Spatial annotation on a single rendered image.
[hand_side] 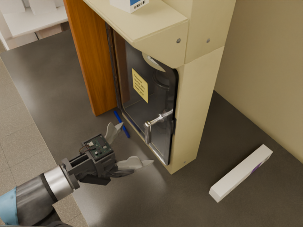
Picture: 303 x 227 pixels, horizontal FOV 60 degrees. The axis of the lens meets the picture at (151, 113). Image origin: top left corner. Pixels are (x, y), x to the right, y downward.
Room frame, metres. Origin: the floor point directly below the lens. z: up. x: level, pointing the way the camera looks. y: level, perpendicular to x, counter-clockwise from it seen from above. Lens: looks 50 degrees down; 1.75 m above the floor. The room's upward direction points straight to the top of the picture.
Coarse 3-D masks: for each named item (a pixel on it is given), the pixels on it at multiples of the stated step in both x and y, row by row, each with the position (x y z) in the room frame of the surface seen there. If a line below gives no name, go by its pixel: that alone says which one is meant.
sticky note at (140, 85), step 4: (132, 68) 0.55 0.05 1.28; (132, 72) 0.56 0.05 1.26; (136, 76) 0.54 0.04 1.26; (136, 80) 0.54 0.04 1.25; (140, 80) 0.52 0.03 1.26; (136, 84) 0.54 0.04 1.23; (140, 84) 0.52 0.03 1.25; (144, 84) 0.50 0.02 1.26; (136, 88) 0.54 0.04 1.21; (140, 88) 0.52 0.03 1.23; (144, 88) 0.51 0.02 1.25; (140, 92) 0.52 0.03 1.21; (144, 92) 0.51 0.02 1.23; (144, 96) 0.51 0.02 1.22
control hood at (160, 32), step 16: (96, 0) 0.47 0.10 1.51; (160, 0) 0.47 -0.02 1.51; (112, 16) 0.41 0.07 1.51; (128, 16) 0.41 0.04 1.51; (144, 16) 0.41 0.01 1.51; (160, 16) 0.41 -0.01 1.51; (176, 16) 0.41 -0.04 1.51; (128, 32) 0.36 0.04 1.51; (144, 32) 0.36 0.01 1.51; (160, 32) 0.37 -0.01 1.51; (176, 32) 0.39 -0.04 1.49; (144, 48) 0.35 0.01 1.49; (160, 48) 0.37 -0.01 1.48; (176, 48) 0.39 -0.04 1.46; (176, 64) 0.39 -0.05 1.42
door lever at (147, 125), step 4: (160, 116) 0.44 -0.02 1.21; (152, 120) 0.43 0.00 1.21; (156, 120) 0.43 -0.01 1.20; (160, 120) 0.43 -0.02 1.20; (144, 124) 0.42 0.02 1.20; (148, 124) 0.41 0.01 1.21; (152, 124) 0.42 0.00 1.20; (144, 128) 0.42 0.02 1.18; (148, 128) 0.41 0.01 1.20; (148, 132) 0.41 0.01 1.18; (148, 136) 0.41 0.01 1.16; (148, 140) 0.41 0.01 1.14; (148, 144) 0.41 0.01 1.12
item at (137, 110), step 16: (112, 32) 0.63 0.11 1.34; (128, 48) 0.57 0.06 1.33; (128, 64) 0.57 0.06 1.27; (144, 64) 0.50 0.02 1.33; (160, 64) 0.45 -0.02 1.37; (128, 80) 0.58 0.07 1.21; (144, 80) 0.50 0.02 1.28; (160, 80) 0.45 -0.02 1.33; (176, 80) 0.41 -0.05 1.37; (128, 96) 0.59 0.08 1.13; (160, 96) 0.45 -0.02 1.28; (176, 96) 0.41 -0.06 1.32; (128, 112) 0.60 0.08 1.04; (144, 112) 0.51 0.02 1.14; (160, 112) 0.45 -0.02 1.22; (160, 128) 0.44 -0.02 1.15; (160, 144) 0.44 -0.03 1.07
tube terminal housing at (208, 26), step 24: (168, 0) 0.46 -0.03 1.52; (192, 0) 0.41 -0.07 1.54; (216, 0) 0.44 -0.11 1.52; (192, 24) 0.41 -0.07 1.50; (216, 24) 0.45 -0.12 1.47; (192, 48) 0.41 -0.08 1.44; (216, 48) 0.46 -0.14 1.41; (192, 72) 0.42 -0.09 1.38; (216, 72) 0.47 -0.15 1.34; (192, 96) 0.43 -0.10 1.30; (192, 120) 0.44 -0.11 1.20; (192, 144) 0.45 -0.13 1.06; (168, 168) 0.42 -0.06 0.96
